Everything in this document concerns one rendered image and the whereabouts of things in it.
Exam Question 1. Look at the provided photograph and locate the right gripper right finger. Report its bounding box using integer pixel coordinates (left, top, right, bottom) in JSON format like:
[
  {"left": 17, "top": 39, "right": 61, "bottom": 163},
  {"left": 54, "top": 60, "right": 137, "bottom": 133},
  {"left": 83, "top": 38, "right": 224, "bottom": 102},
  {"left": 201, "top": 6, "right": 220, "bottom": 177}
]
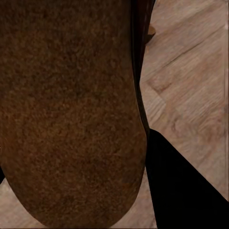
[{"left": 145, "top": 129, "right": 229, "bottom": 229}]

